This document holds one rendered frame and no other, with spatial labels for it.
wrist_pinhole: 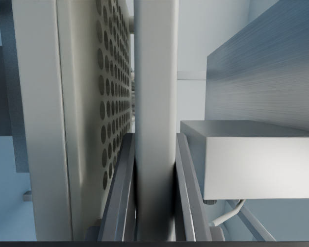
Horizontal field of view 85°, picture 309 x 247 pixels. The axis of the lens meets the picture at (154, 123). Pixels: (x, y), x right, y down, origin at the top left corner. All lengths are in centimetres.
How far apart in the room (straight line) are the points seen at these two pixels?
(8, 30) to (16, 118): 14
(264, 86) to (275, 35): 12
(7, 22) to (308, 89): 52
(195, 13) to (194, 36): 38
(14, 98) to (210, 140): 32
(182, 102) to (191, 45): 112
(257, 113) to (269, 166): 22
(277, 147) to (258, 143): 3
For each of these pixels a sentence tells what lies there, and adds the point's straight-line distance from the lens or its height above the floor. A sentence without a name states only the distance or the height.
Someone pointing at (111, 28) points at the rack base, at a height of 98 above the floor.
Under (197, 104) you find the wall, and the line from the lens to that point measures 373.
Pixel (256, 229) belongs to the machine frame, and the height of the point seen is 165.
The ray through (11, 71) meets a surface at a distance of 37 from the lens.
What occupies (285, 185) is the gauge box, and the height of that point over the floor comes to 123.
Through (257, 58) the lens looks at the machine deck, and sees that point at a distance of 55.
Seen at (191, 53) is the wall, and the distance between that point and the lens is 370.
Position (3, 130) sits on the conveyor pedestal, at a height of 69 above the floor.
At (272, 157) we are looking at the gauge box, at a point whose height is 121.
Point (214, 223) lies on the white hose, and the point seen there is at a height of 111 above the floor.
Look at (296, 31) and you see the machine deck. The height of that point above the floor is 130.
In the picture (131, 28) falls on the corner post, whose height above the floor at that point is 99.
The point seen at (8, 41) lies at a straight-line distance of 37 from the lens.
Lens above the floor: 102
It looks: 2 degrees up
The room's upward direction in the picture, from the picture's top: 90 degrees clockwise
